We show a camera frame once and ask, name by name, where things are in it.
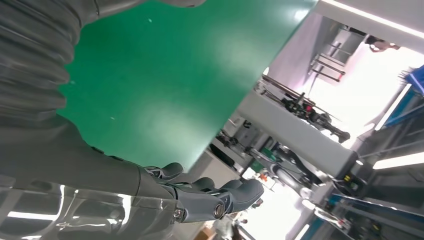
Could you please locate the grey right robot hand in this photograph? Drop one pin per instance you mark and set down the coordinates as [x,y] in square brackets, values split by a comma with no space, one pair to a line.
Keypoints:
[66,172]

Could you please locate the green table mat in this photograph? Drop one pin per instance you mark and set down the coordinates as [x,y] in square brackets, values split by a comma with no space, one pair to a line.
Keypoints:
[165,82]

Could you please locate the green crate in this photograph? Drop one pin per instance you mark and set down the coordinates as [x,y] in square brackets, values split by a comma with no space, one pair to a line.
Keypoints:
[261,162]

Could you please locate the white machine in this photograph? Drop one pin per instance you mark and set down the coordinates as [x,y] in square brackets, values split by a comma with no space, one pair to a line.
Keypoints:
[291,132]

